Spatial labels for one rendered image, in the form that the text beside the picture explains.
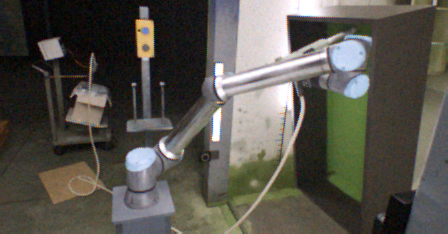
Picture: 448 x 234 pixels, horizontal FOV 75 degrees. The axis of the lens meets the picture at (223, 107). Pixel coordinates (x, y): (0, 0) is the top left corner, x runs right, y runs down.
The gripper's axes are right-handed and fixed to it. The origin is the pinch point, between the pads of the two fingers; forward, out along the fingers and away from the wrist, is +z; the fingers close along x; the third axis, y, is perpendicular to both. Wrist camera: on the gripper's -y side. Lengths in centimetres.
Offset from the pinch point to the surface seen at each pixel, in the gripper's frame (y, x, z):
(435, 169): -30, -50, -92
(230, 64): 21, 7, 89
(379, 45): -2.0, 24.3, -25.2
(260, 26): 3, 38, 87
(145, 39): -17, -41, 112
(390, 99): 25.7, 28.0, -25.8
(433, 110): 113, 140, 24
